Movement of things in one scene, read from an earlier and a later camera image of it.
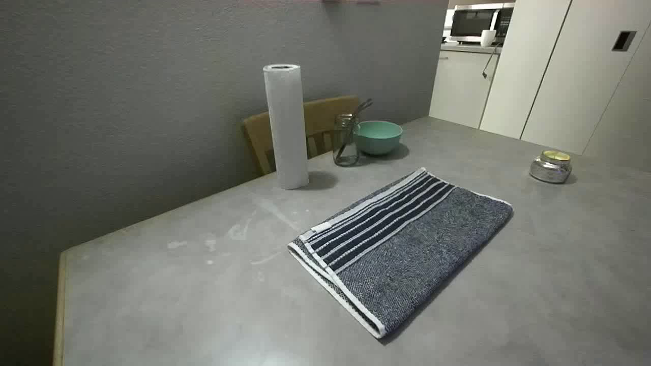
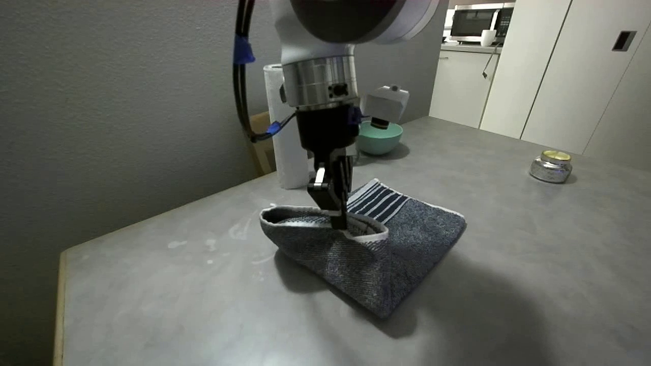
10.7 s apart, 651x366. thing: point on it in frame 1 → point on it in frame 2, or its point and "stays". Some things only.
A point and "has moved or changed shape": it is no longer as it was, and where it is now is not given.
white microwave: x=466 y=22 stays
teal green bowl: x=380 y=137 stays
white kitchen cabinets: x=569 y=73 stays
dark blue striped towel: x=394 y=250 has moved or changed shape
